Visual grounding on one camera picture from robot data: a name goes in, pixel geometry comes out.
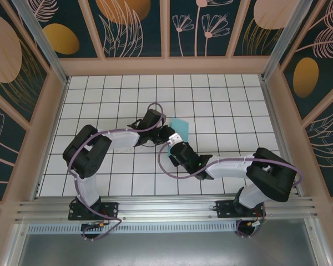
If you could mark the aluminium table side rail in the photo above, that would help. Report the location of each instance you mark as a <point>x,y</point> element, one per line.
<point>279,138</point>
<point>51,138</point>

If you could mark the light blue paper sheet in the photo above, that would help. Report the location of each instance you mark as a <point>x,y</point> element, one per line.
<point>180,127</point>

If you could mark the long aluminium base rail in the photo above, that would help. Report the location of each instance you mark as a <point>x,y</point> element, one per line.
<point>166,206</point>

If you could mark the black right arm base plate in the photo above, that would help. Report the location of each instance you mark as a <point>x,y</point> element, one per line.
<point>224,209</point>

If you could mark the aluminium corner post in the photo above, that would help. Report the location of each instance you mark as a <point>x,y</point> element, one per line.
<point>46,47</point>
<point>280,41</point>

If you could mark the grey metal sheet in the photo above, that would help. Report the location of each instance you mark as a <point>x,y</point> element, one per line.
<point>166,249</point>

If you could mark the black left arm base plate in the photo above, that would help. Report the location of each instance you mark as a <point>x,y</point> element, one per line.
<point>111,210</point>

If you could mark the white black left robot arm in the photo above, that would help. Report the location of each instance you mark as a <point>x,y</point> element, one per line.
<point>119,141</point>

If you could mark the small black circuit board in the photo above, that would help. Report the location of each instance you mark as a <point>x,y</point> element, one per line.
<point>91,226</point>
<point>255,223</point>

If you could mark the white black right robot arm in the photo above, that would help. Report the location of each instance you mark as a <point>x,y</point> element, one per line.
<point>230,167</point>

